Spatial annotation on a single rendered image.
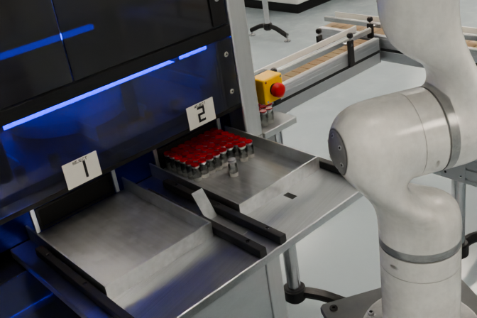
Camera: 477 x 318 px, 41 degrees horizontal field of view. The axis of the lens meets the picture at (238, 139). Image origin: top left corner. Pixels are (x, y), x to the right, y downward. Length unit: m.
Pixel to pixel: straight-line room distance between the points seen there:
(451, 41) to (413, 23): 0.05
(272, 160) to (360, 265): 1.15
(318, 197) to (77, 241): 0.54
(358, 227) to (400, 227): 1.96
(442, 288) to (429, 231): 0.11
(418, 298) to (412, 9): 0.43
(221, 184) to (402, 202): 0.72
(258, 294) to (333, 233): 0.96
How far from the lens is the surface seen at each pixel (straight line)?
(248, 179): 1.52
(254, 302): 1.94
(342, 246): 2.76
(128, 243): 1.38
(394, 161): 0.83
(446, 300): 1.00
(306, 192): 1.44
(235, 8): 1.59
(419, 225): 0.90
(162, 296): 1.21
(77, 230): 1.48
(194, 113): 1.55
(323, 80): 2.05
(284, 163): 1.57
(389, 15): 0.80
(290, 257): 2.24
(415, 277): 0.96
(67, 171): 1.40
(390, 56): 2.27
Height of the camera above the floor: 1.62
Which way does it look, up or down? 25 degrees down
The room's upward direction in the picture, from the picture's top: 9 degrees counter-clockwise
